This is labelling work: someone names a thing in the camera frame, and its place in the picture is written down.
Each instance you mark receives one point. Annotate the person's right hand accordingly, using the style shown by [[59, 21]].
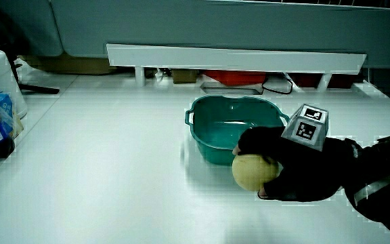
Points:
[[303, 169]]

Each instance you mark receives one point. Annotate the yellow round pear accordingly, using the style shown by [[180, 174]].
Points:
[[250, 171]]

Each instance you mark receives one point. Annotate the person's right forearm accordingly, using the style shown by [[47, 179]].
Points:
[[381, 169]]

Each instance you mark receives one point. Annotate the white desk shelf riser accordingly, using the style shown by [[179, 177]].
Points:
[[235, 59]]

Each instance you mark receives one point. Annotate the white desk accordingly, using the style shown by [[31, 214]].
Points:
[[113, 169]]

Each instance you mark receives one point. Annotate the dark red container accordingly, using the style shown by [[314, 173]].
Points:
[[308, 80]]

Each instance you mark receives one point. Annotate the teal plastic basin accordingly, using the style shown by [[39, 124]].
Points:
[[222, 132]]

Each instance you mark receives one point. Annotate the grey flat tray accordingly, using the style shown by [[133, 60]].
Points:
[[230, 90]]

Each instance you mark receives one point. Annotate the red plastic container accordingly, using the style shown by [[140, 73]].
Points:
[[235, 77]]

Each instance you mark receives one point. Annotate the small cardboard box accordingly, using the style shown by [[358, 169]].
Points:
[[184, 76]]

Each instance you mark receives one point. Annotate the large grey padded panel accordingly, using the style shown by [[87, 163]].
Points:
[[235, 23]]

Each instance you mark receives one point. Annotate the large brown cardboard box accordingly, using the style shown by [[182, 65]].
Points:
[[69, 65]]

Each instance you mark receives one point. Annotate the black stand base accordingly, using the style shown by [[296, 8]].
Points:
[[39, 89]]

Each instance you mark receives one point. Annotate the beige packet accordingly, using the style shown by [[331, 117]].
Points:
[[18, 125]]

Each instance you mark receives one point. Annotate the small grey padded panel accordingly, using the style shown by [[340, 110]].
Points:
[[29, 27]]

